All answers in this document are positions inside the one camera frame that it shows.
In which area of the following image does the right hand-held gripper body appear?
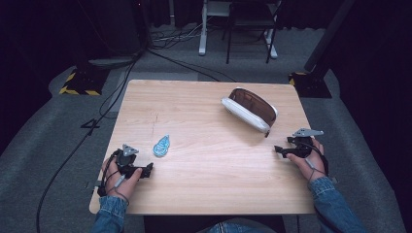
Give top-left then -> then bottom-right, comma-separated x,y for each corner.
283,127 -> 325,159

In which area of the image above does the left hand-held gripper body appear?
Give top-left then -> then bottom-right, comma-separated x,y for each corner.
115,144 -> 151,180

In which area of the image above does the person's left hand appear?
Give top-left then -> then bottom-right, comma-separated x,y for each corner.
101,156 -> 144,202

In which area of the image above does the person's right hand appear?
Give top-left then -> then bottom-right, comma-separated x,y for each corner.
286,138 -> 326,183

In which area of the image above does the small blue plastic packet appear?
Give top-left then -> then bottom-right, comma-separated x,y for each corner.
152,134 -> 171,158

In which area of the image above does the brown and white pencil case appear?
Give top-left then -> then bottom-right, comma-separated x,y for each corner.
221,86 -> 279,138

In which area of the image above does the black stand base hazard tape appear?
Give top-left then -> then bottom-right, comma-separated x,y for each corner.
288,0 -> 358,99
58,63 -> 111,97

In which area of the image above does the person's denim lap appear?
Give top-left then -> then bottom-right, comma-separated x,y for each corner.
205,220 -> 271,233

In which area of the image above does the black chair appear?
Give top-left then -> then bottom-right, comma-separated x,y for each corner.
222,0 -> 282,65

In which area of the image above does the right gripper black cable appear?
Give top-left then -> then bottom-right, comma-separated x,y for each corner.
298,140 -> 330,184

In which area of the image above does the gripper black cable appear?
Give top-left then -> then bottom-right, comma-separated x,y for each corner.
298,140 -> 330,184
96,150 -> 131,207

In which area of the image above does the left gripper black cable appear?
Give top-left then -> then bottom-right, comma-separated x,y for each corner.
96,150 -> 131,207

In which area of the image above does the long black floor cable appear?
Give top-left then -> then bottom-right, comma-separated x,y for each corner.
35,52 -> 145,233

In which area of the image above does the bundle of floor cables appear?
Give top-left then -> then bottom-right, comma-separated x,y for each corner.
149,18 -> 208,51

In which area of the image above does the white desk frame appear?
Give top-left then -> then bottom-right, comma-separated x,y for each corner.
197,0 -> 279,60

